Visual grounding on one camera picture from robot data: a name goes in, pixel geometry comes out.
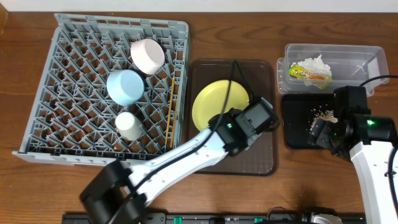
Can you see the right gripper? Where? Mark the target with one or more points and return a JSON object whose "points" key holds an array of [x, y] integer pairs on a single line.
{"points": [[319, 134]]}

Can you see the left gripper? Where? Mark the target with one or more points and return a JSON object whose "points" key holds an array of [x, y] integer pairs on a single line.
{"points": [[265, 125]]}

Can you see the rice food scraps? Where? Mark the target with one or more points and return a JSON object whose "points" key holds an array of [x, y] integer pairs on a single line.
{"points": [[321, 113]]}

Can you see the yellow plate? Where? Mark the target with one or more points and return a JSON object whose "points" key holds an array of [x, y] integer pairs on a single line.
{"points": [[210, 101]]}

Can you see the white tissue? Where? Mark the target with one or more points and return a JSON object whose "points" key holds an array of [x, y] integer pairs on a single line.
{"points": [[317, 66]]}

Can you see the green snack wrapper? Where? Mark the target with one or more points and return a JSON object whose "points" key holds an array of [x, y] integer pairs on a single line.
{"points": [[316, 77]]}

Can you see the wooden chopstick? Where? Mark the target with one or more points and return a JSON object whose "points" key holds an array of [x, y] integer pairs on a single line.
{"points": [[169, 111], [174, 123]]}

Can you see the white cup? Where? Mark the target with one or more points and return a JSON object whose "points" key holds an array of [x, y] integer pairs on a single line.
{"points": [[128, 126]]}

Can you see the pink bowl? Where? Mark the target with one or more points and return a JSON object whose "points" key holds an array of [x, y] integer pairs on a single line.
{"points": [[147, 55]]}

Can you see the light blue bowl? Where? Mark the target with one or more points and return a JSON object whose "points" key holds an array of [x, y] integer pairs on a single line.
{"points": [[125, 87]]}

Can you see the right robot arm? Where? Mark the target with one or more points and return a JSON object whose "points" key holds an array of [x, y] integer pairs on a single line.
{"points": [[370, 143]]}

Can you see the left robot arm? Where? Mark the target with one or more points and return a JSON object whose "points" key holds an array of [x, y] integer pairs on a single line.
{"points": [[121, 193]]}

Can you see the black waste tray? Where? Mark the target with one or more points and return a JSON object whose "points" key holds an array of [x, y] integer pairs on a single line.
{"points": [[295, 114]]}

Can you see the grey dishwasher rack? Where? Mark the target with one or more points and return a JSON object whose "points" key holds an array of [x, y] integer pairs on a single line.
{"points": [[72, 121]]}

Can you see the brown serving tray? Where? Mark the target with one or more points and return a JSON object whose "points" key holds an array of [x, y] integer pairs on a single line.
{"points": [[262, 158]]}

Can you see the clear plastic bin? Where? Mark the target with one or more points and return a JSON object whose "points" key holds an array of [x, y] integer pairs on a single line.
{"points": [[347, 64]]}

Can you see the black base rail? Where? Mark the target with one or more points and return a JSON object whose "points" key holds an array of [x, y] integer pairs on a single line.
{"points": [[161, 218]]}

